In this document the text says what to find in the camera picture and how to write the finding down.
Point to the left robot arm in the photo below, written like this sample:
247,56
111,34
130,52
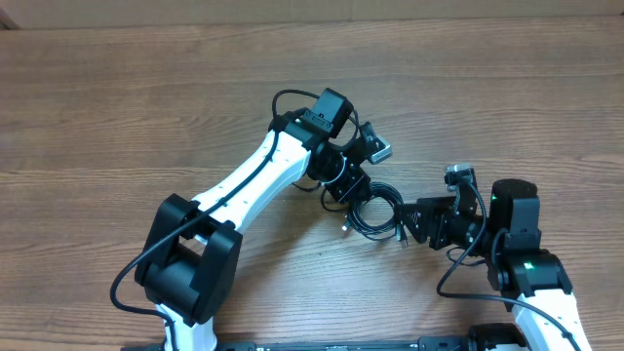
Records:
188,263

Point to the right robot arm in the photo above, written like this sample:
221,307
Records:
504,234

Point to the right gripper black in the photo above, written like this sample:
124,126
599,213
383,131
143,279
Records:
437,216

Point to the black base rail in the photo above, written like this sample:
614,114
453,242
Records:
424,343

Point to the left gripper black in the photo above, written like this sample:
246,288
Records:
348,189

